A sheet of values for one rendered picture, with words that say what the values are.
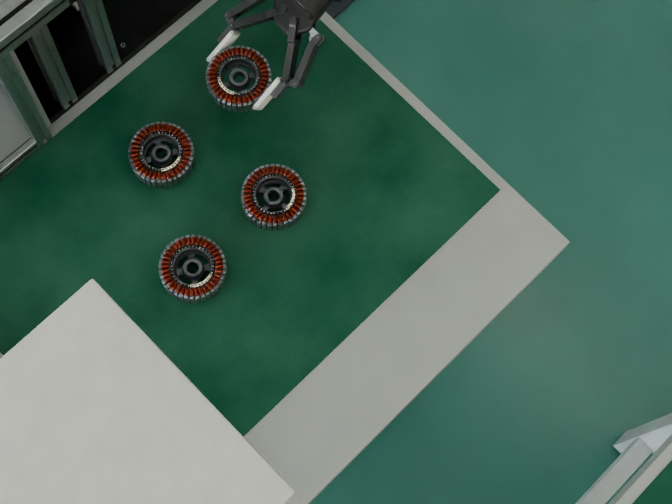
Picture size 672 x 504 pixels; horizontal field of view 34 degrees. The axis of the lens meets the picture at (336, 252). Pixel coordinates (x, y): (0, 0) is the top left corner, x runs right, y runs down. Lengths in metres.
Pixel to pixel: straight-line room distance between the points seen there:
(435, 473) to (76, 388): 1.35
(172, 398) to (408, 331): 0.60
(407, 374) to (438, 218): 0.28
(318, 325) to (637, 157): 1.27
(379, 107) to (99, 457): 0.89
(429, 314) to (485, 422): 0.79
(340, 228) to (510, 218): 0.30
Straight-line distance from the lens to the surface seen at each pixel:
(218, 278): 1.83
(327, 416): 1.82
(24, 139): 1.95
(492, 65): 2.89
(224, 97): 1.88
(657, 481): 1.91
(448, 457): 2.59
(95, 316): 1.40
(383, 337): 1.85
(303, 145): 1.94
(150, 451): 1.36
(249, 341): 1.84
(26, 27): 1.68
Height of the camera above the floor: 2.55
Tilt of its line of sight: 74 degrees down
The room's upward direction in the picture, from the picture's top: 10 degrees clockwise
